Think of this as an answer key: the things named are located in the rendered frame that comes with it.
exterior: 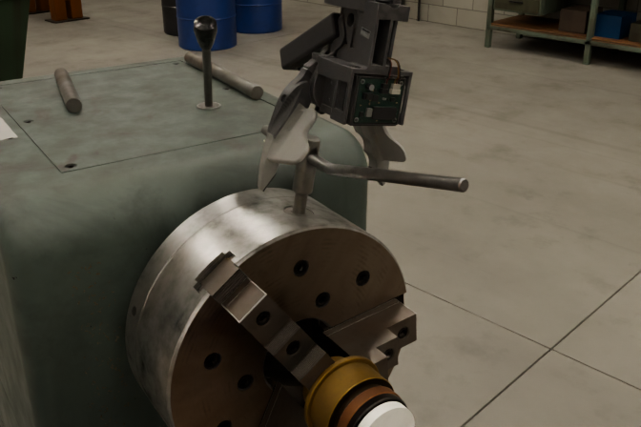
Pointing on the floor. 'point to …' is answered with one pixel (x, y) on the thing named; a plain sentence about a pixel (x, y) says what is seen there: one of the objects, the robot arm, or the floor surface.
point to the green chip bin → (13, 30)
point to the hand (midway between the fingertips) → (320, 186)
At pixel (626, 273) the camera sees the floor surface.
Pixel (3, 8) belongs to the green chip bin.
